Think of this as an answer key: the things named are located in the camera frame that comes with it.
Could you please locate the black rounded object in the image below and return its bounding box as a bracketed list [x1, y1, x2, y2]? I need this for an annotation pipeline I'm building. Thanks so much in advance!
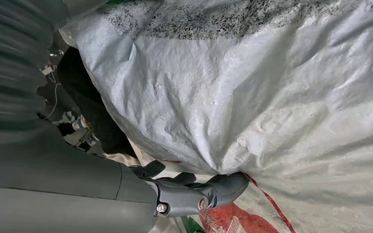
[57, 46, 138, 159]

